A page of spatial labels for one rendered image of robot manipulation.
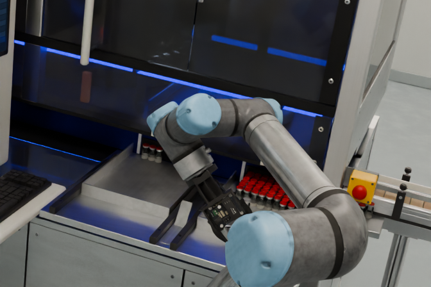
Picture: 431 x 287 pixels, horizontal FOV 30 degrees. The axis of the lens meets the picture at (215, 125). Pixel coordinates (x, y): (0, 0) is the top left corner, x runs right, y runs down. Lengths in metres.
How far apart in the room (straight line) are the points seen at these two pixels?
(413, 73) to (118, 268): 4.66
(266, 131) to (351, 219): 0.30
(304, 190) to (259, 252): 0.22
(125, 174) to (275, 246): 1.23
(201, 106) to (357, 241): 0.42
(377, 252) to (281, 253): 2.90
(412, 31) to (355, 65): 4.69
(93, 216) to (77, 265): 0.57
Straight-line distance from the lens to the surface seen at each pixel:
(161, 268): 2.57
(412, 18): 6.82
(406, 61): 6.90
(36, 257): 2.77
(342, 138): 2.23
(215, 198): 1.60
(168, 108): 1.62
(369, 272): 3.91
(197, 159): 1.61
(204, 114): 1.51
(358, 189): 2.24
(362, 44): 2.15
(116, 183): 2.33
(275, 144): 1.48
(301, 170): 1.42
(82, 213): 2.16
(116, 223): 2.13
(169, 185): 2.35
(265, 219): 1.23
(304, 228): 1.24
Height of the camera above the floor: 1.92
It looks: 21 degrees down
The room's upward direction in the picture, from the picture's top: 9 degrees clockwise
